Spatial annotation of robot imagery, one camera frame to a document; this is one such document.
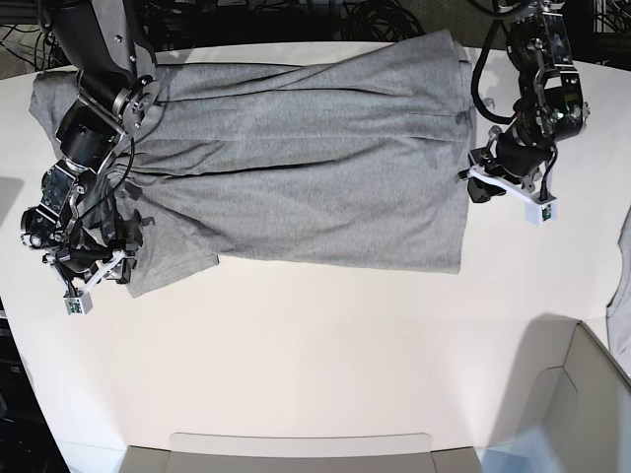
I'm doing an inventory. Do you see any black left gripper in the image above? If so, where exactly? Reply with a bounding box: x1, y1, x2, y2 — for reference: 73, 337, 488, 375
468, 133, 553, 196

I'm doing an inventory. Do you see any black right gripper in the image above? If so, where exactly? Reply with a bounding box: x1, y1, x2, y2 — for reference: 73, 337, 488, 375
53, 221, 143, 289

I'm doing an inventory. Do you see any grey T-shirt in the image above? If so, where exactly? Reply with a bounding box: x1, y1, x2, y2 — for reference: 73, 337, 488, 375
28, 29, 478, 300

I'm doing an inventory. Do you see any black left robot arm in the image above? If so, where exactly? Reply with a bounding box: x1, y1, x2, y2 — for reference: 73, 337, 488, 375
458, 1, 589, 203

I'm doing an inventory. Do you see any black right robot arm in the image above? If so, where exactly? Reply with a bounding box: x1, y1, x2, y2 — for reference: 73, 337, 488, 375
22, 1, 160, 296

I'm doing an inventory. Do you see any grey cloth at right edge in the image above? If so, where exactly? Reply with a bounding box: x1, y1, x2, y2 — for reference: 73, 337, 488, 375
606, 214, 631, 375

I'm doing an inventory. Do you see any grey tray at bottom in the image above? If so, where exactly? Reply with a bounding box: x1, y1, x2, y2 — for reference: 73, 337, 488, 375
119, 433, 482, 472

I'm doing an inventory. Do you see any grey cardboard box right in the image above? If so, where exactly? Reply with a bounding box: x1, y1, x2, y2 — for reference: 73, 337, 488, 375
478, 320, 630, 472

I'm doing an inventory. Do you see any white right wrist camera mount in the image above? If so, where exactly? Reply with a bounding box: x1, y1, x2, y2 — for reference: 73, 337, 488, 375
42, 248, 136, 315

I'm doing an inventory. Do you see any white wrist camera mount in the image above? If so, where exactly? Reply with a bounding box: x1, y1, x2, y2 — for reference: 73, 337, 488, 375
42, 248, 136, 315
455, 147, 557, 227

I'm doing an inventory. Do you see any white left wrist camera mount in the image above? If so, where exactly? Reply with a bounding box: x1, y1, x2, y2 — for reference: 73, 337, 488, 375
455, 147, 557, 227

